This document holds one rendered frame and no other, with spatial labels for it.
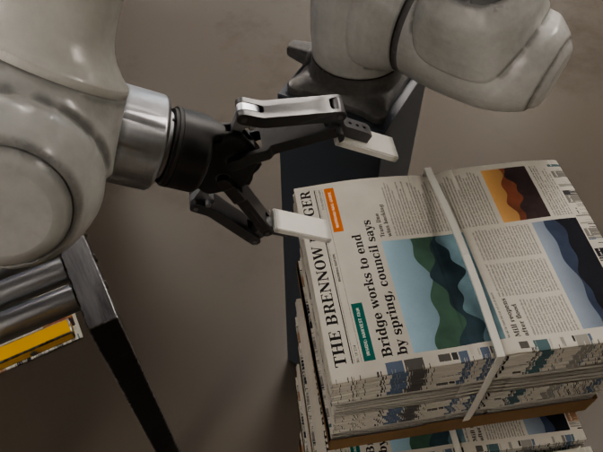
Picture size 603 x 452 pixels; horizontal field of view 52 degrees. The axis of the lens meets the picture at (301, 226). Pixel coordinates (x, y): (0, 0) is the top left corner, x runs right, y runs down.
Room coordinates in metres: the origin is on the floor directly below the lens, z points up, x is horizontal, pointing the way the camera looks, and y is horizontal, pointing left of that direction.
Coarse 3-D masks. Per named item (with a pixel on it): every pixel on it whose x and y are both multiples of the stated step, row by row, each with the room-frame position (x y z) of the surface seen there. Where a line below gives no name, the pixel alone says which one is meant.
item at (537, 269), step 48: (480, 192) 0.55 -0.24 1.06; (528, 192) 0.55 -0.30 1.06; (528, 240) 0.47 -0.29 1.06; (576, 240) 0.47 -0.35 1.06; (528, 288) 0.40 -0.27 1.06; (576, 288) 0.40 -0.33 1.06; (528, 336) 0.33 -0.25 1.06; (576, 336) 0.34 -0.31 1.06; (528, 384) 0.32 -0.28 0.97; (576, 384) 0.34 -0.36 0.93
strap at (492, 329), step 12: (432, 180) 0.57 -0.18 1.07; (444, 204) 0.52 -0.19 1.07; (456, 228) 0.48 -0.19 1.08; (456, 240) 0.46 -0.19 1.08; (468, 252) 0.44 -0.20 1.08; (468, 264) 0.42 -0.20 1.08; (480, 288) 0.39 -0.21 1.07; (480, 300) 0.38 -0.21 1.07; (492, 324) 0.35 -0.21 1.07; (492, 336) 0.33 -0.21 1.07
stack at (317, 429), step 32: (320, 416) 0.34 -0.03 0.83; (544, 416) 0.33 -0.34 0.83; (576, 416) 0.33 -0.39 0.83; (320, 448) 0.29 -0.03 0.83; (352, 448) 0.29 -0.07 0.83; (384, 448) 0.29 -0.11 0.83; (416, 448) 0.29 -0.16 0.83; (448, 448) 0.29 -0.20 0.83; (480, 448) 0.29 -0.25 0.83; (512, 448) 0.29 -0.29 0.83; (544, 448) 0.29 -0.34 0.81; (576, 448) 0.29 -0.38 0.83
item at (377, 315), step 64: (320, 192) 0.55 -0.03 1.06; (384, 192) 0.55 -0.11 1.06; (320, 256) 0.45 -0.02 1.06; (384, 256) 0.44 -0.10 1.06; (320, 320) 0.36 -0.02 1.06; (384, 320) 0.36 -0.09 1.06; (448, 320) 0.36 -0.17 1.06; (320, 384) 0.36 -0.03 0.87; (384, 384) 0.29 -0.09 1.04; (448, 384) 0.30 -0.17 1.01
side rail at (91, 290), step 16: (80, 240) 0.67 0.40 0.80; (64, 256) 0.63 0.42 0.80; (80, 256) 0.63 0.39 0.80; (80, 272) 0.60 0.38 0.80; (96, 272) 0.60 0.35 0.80; (80, 288) 0.57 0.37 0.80; (96, 288) 0.57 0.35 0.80; (80, 304) 0.54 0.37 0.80; (96, 304) 0.54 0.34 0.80; (112, 304) 0.54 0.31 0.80; (96, 320) 0.51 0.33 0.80; (112, 320) 0.51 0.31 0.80; (96, 336) 0.49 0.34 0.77; (112, 336) 0.50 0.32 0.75; (112, 352) 0.50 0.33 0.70
